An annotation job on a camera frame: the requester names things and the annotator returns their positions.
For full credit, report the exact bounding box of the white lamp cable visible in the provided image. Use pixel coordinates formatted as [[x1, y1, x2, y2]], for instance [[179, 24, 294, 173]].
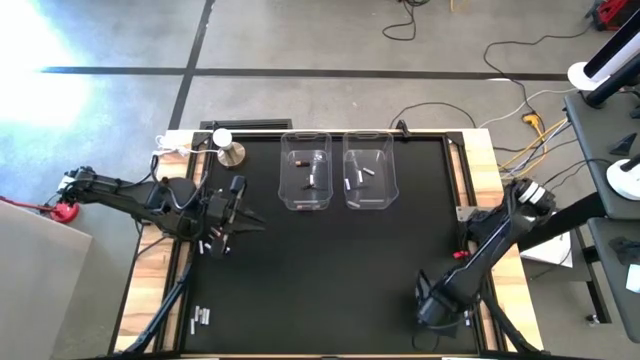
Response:
[[151, 134, 221, 159]]

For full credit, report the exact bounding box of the black diagonal frame strut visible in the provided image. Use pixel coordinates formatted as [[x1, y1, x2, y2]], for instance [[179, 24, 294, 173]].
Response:
[[479, 294, 539, 357], [119, 244, 197, 357]]

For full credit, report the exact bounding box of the white round stand base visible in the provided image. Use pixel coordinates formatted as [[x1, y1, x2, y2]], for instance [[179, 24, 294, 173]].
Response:
[[606, 158, 640, 201], [567, 60, 612, 93]]

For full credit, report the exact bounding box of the black pole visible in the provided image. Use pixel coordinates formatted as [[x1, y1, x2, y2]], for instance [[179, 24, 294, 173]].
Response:
[[584, 52, 640, 109]]

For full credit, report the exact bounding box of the clear plastic bin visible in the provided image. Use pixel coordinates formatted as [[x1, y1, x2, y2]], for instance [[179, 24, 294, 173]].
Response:
[[278, 130, 334, 212], [342, 130, 400, 211]]

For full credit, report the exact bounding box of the pale blue paper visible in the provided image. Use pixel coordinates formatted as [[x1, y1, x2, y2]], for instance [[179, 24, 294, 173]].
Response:
[[625, 263, 640, 294]]

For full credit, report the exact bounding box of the red cable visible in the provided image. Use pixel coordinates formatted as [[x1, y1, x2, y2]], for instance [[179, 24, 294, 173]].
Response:
[[0, 195, 54, 214]]

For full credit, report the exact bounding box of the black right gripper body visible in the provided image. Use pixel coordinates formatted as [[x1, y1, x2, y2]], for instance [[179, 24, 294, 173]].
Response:
[[442, 277, 482, 326]]

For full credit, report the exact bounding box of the black table leg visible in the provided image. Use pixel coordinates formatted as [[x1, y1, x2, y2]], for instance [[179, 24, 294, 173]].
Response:
[[582, 244, 614, 326]]

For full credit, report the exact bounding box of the black beam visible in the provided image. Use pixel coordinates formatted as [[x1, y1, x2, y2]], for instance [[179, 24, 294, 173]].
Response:
[[514, 192, 609, 254]]

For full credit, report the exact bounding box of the white black column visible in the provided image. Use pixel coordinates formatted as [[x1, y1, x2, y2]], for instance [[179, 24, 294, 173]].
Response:
[[584, 8, 640, 81]]

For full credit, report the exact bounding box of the white box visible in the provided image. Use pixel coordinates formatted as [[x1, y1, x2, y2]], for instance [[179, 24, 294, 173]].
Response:
[[517, 229, 575, 270]]

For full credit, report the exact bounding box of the long black floor cable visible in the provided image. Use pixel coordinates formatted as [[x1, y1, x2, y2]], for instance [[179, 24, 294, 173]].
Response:
[[482, 23, 596, 119]]

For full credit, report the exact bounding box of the black aluminium table frame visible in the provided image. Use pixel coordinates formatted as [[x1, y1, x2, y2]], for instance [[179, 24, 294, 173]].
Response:
[[169, 128, 501, 357]]

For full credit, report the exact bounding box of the black wedge object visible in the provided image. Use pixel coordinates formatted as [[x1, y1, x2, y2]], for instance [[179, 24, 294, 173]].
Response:
[[608, 132, 639, 157]]

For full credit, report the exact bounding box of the white floor cable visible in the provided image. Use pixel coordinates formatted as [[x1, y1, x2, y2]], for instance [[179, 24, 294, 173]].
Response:
[[478, 87, 580, 129]]

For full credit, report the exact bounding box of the grey cabinet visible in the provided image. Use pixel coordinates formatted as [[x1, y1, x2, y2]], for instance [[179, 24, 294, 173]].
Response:
[[0, 199, 95, 360]]

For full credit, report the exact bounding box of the grey side table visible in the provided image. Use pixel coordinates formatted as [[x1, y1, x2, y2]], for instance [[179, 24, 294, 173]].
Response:
[[587, 217, 640, 346], [564, 92, 640, 221]]

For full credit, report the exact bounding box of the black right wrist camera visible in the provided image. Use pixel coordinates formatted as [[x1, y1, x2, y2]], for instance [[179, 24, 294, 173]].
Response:
[[417, 292, 449, 325]]

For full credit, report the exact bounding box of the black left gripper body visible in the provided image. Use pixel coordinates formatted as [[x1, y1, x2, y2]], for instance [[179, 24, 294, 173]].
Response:
[[205, 192, 247, 256]]

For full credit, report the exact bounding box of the yellow extension cable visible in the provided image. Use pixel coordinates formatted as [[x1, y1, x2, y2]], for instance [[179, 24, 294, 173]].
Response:
[[499, 112, 570, 181]]

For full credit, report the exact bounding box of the red tool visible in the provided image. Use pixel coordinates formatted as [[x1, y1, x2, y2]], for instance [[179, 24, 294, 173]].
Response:
[[585, 0, 637, 32]]

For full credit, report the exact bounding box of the black table mat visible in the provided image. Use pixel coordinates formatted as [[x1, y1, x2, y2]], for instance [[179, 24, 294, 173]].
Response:
[[182, 133, 482, 356]]

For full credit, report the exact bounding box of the red floor object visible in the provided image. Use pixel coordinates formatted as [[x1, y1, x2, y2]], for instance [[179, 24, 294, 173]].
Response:
[[49, 202, 80, 224]]

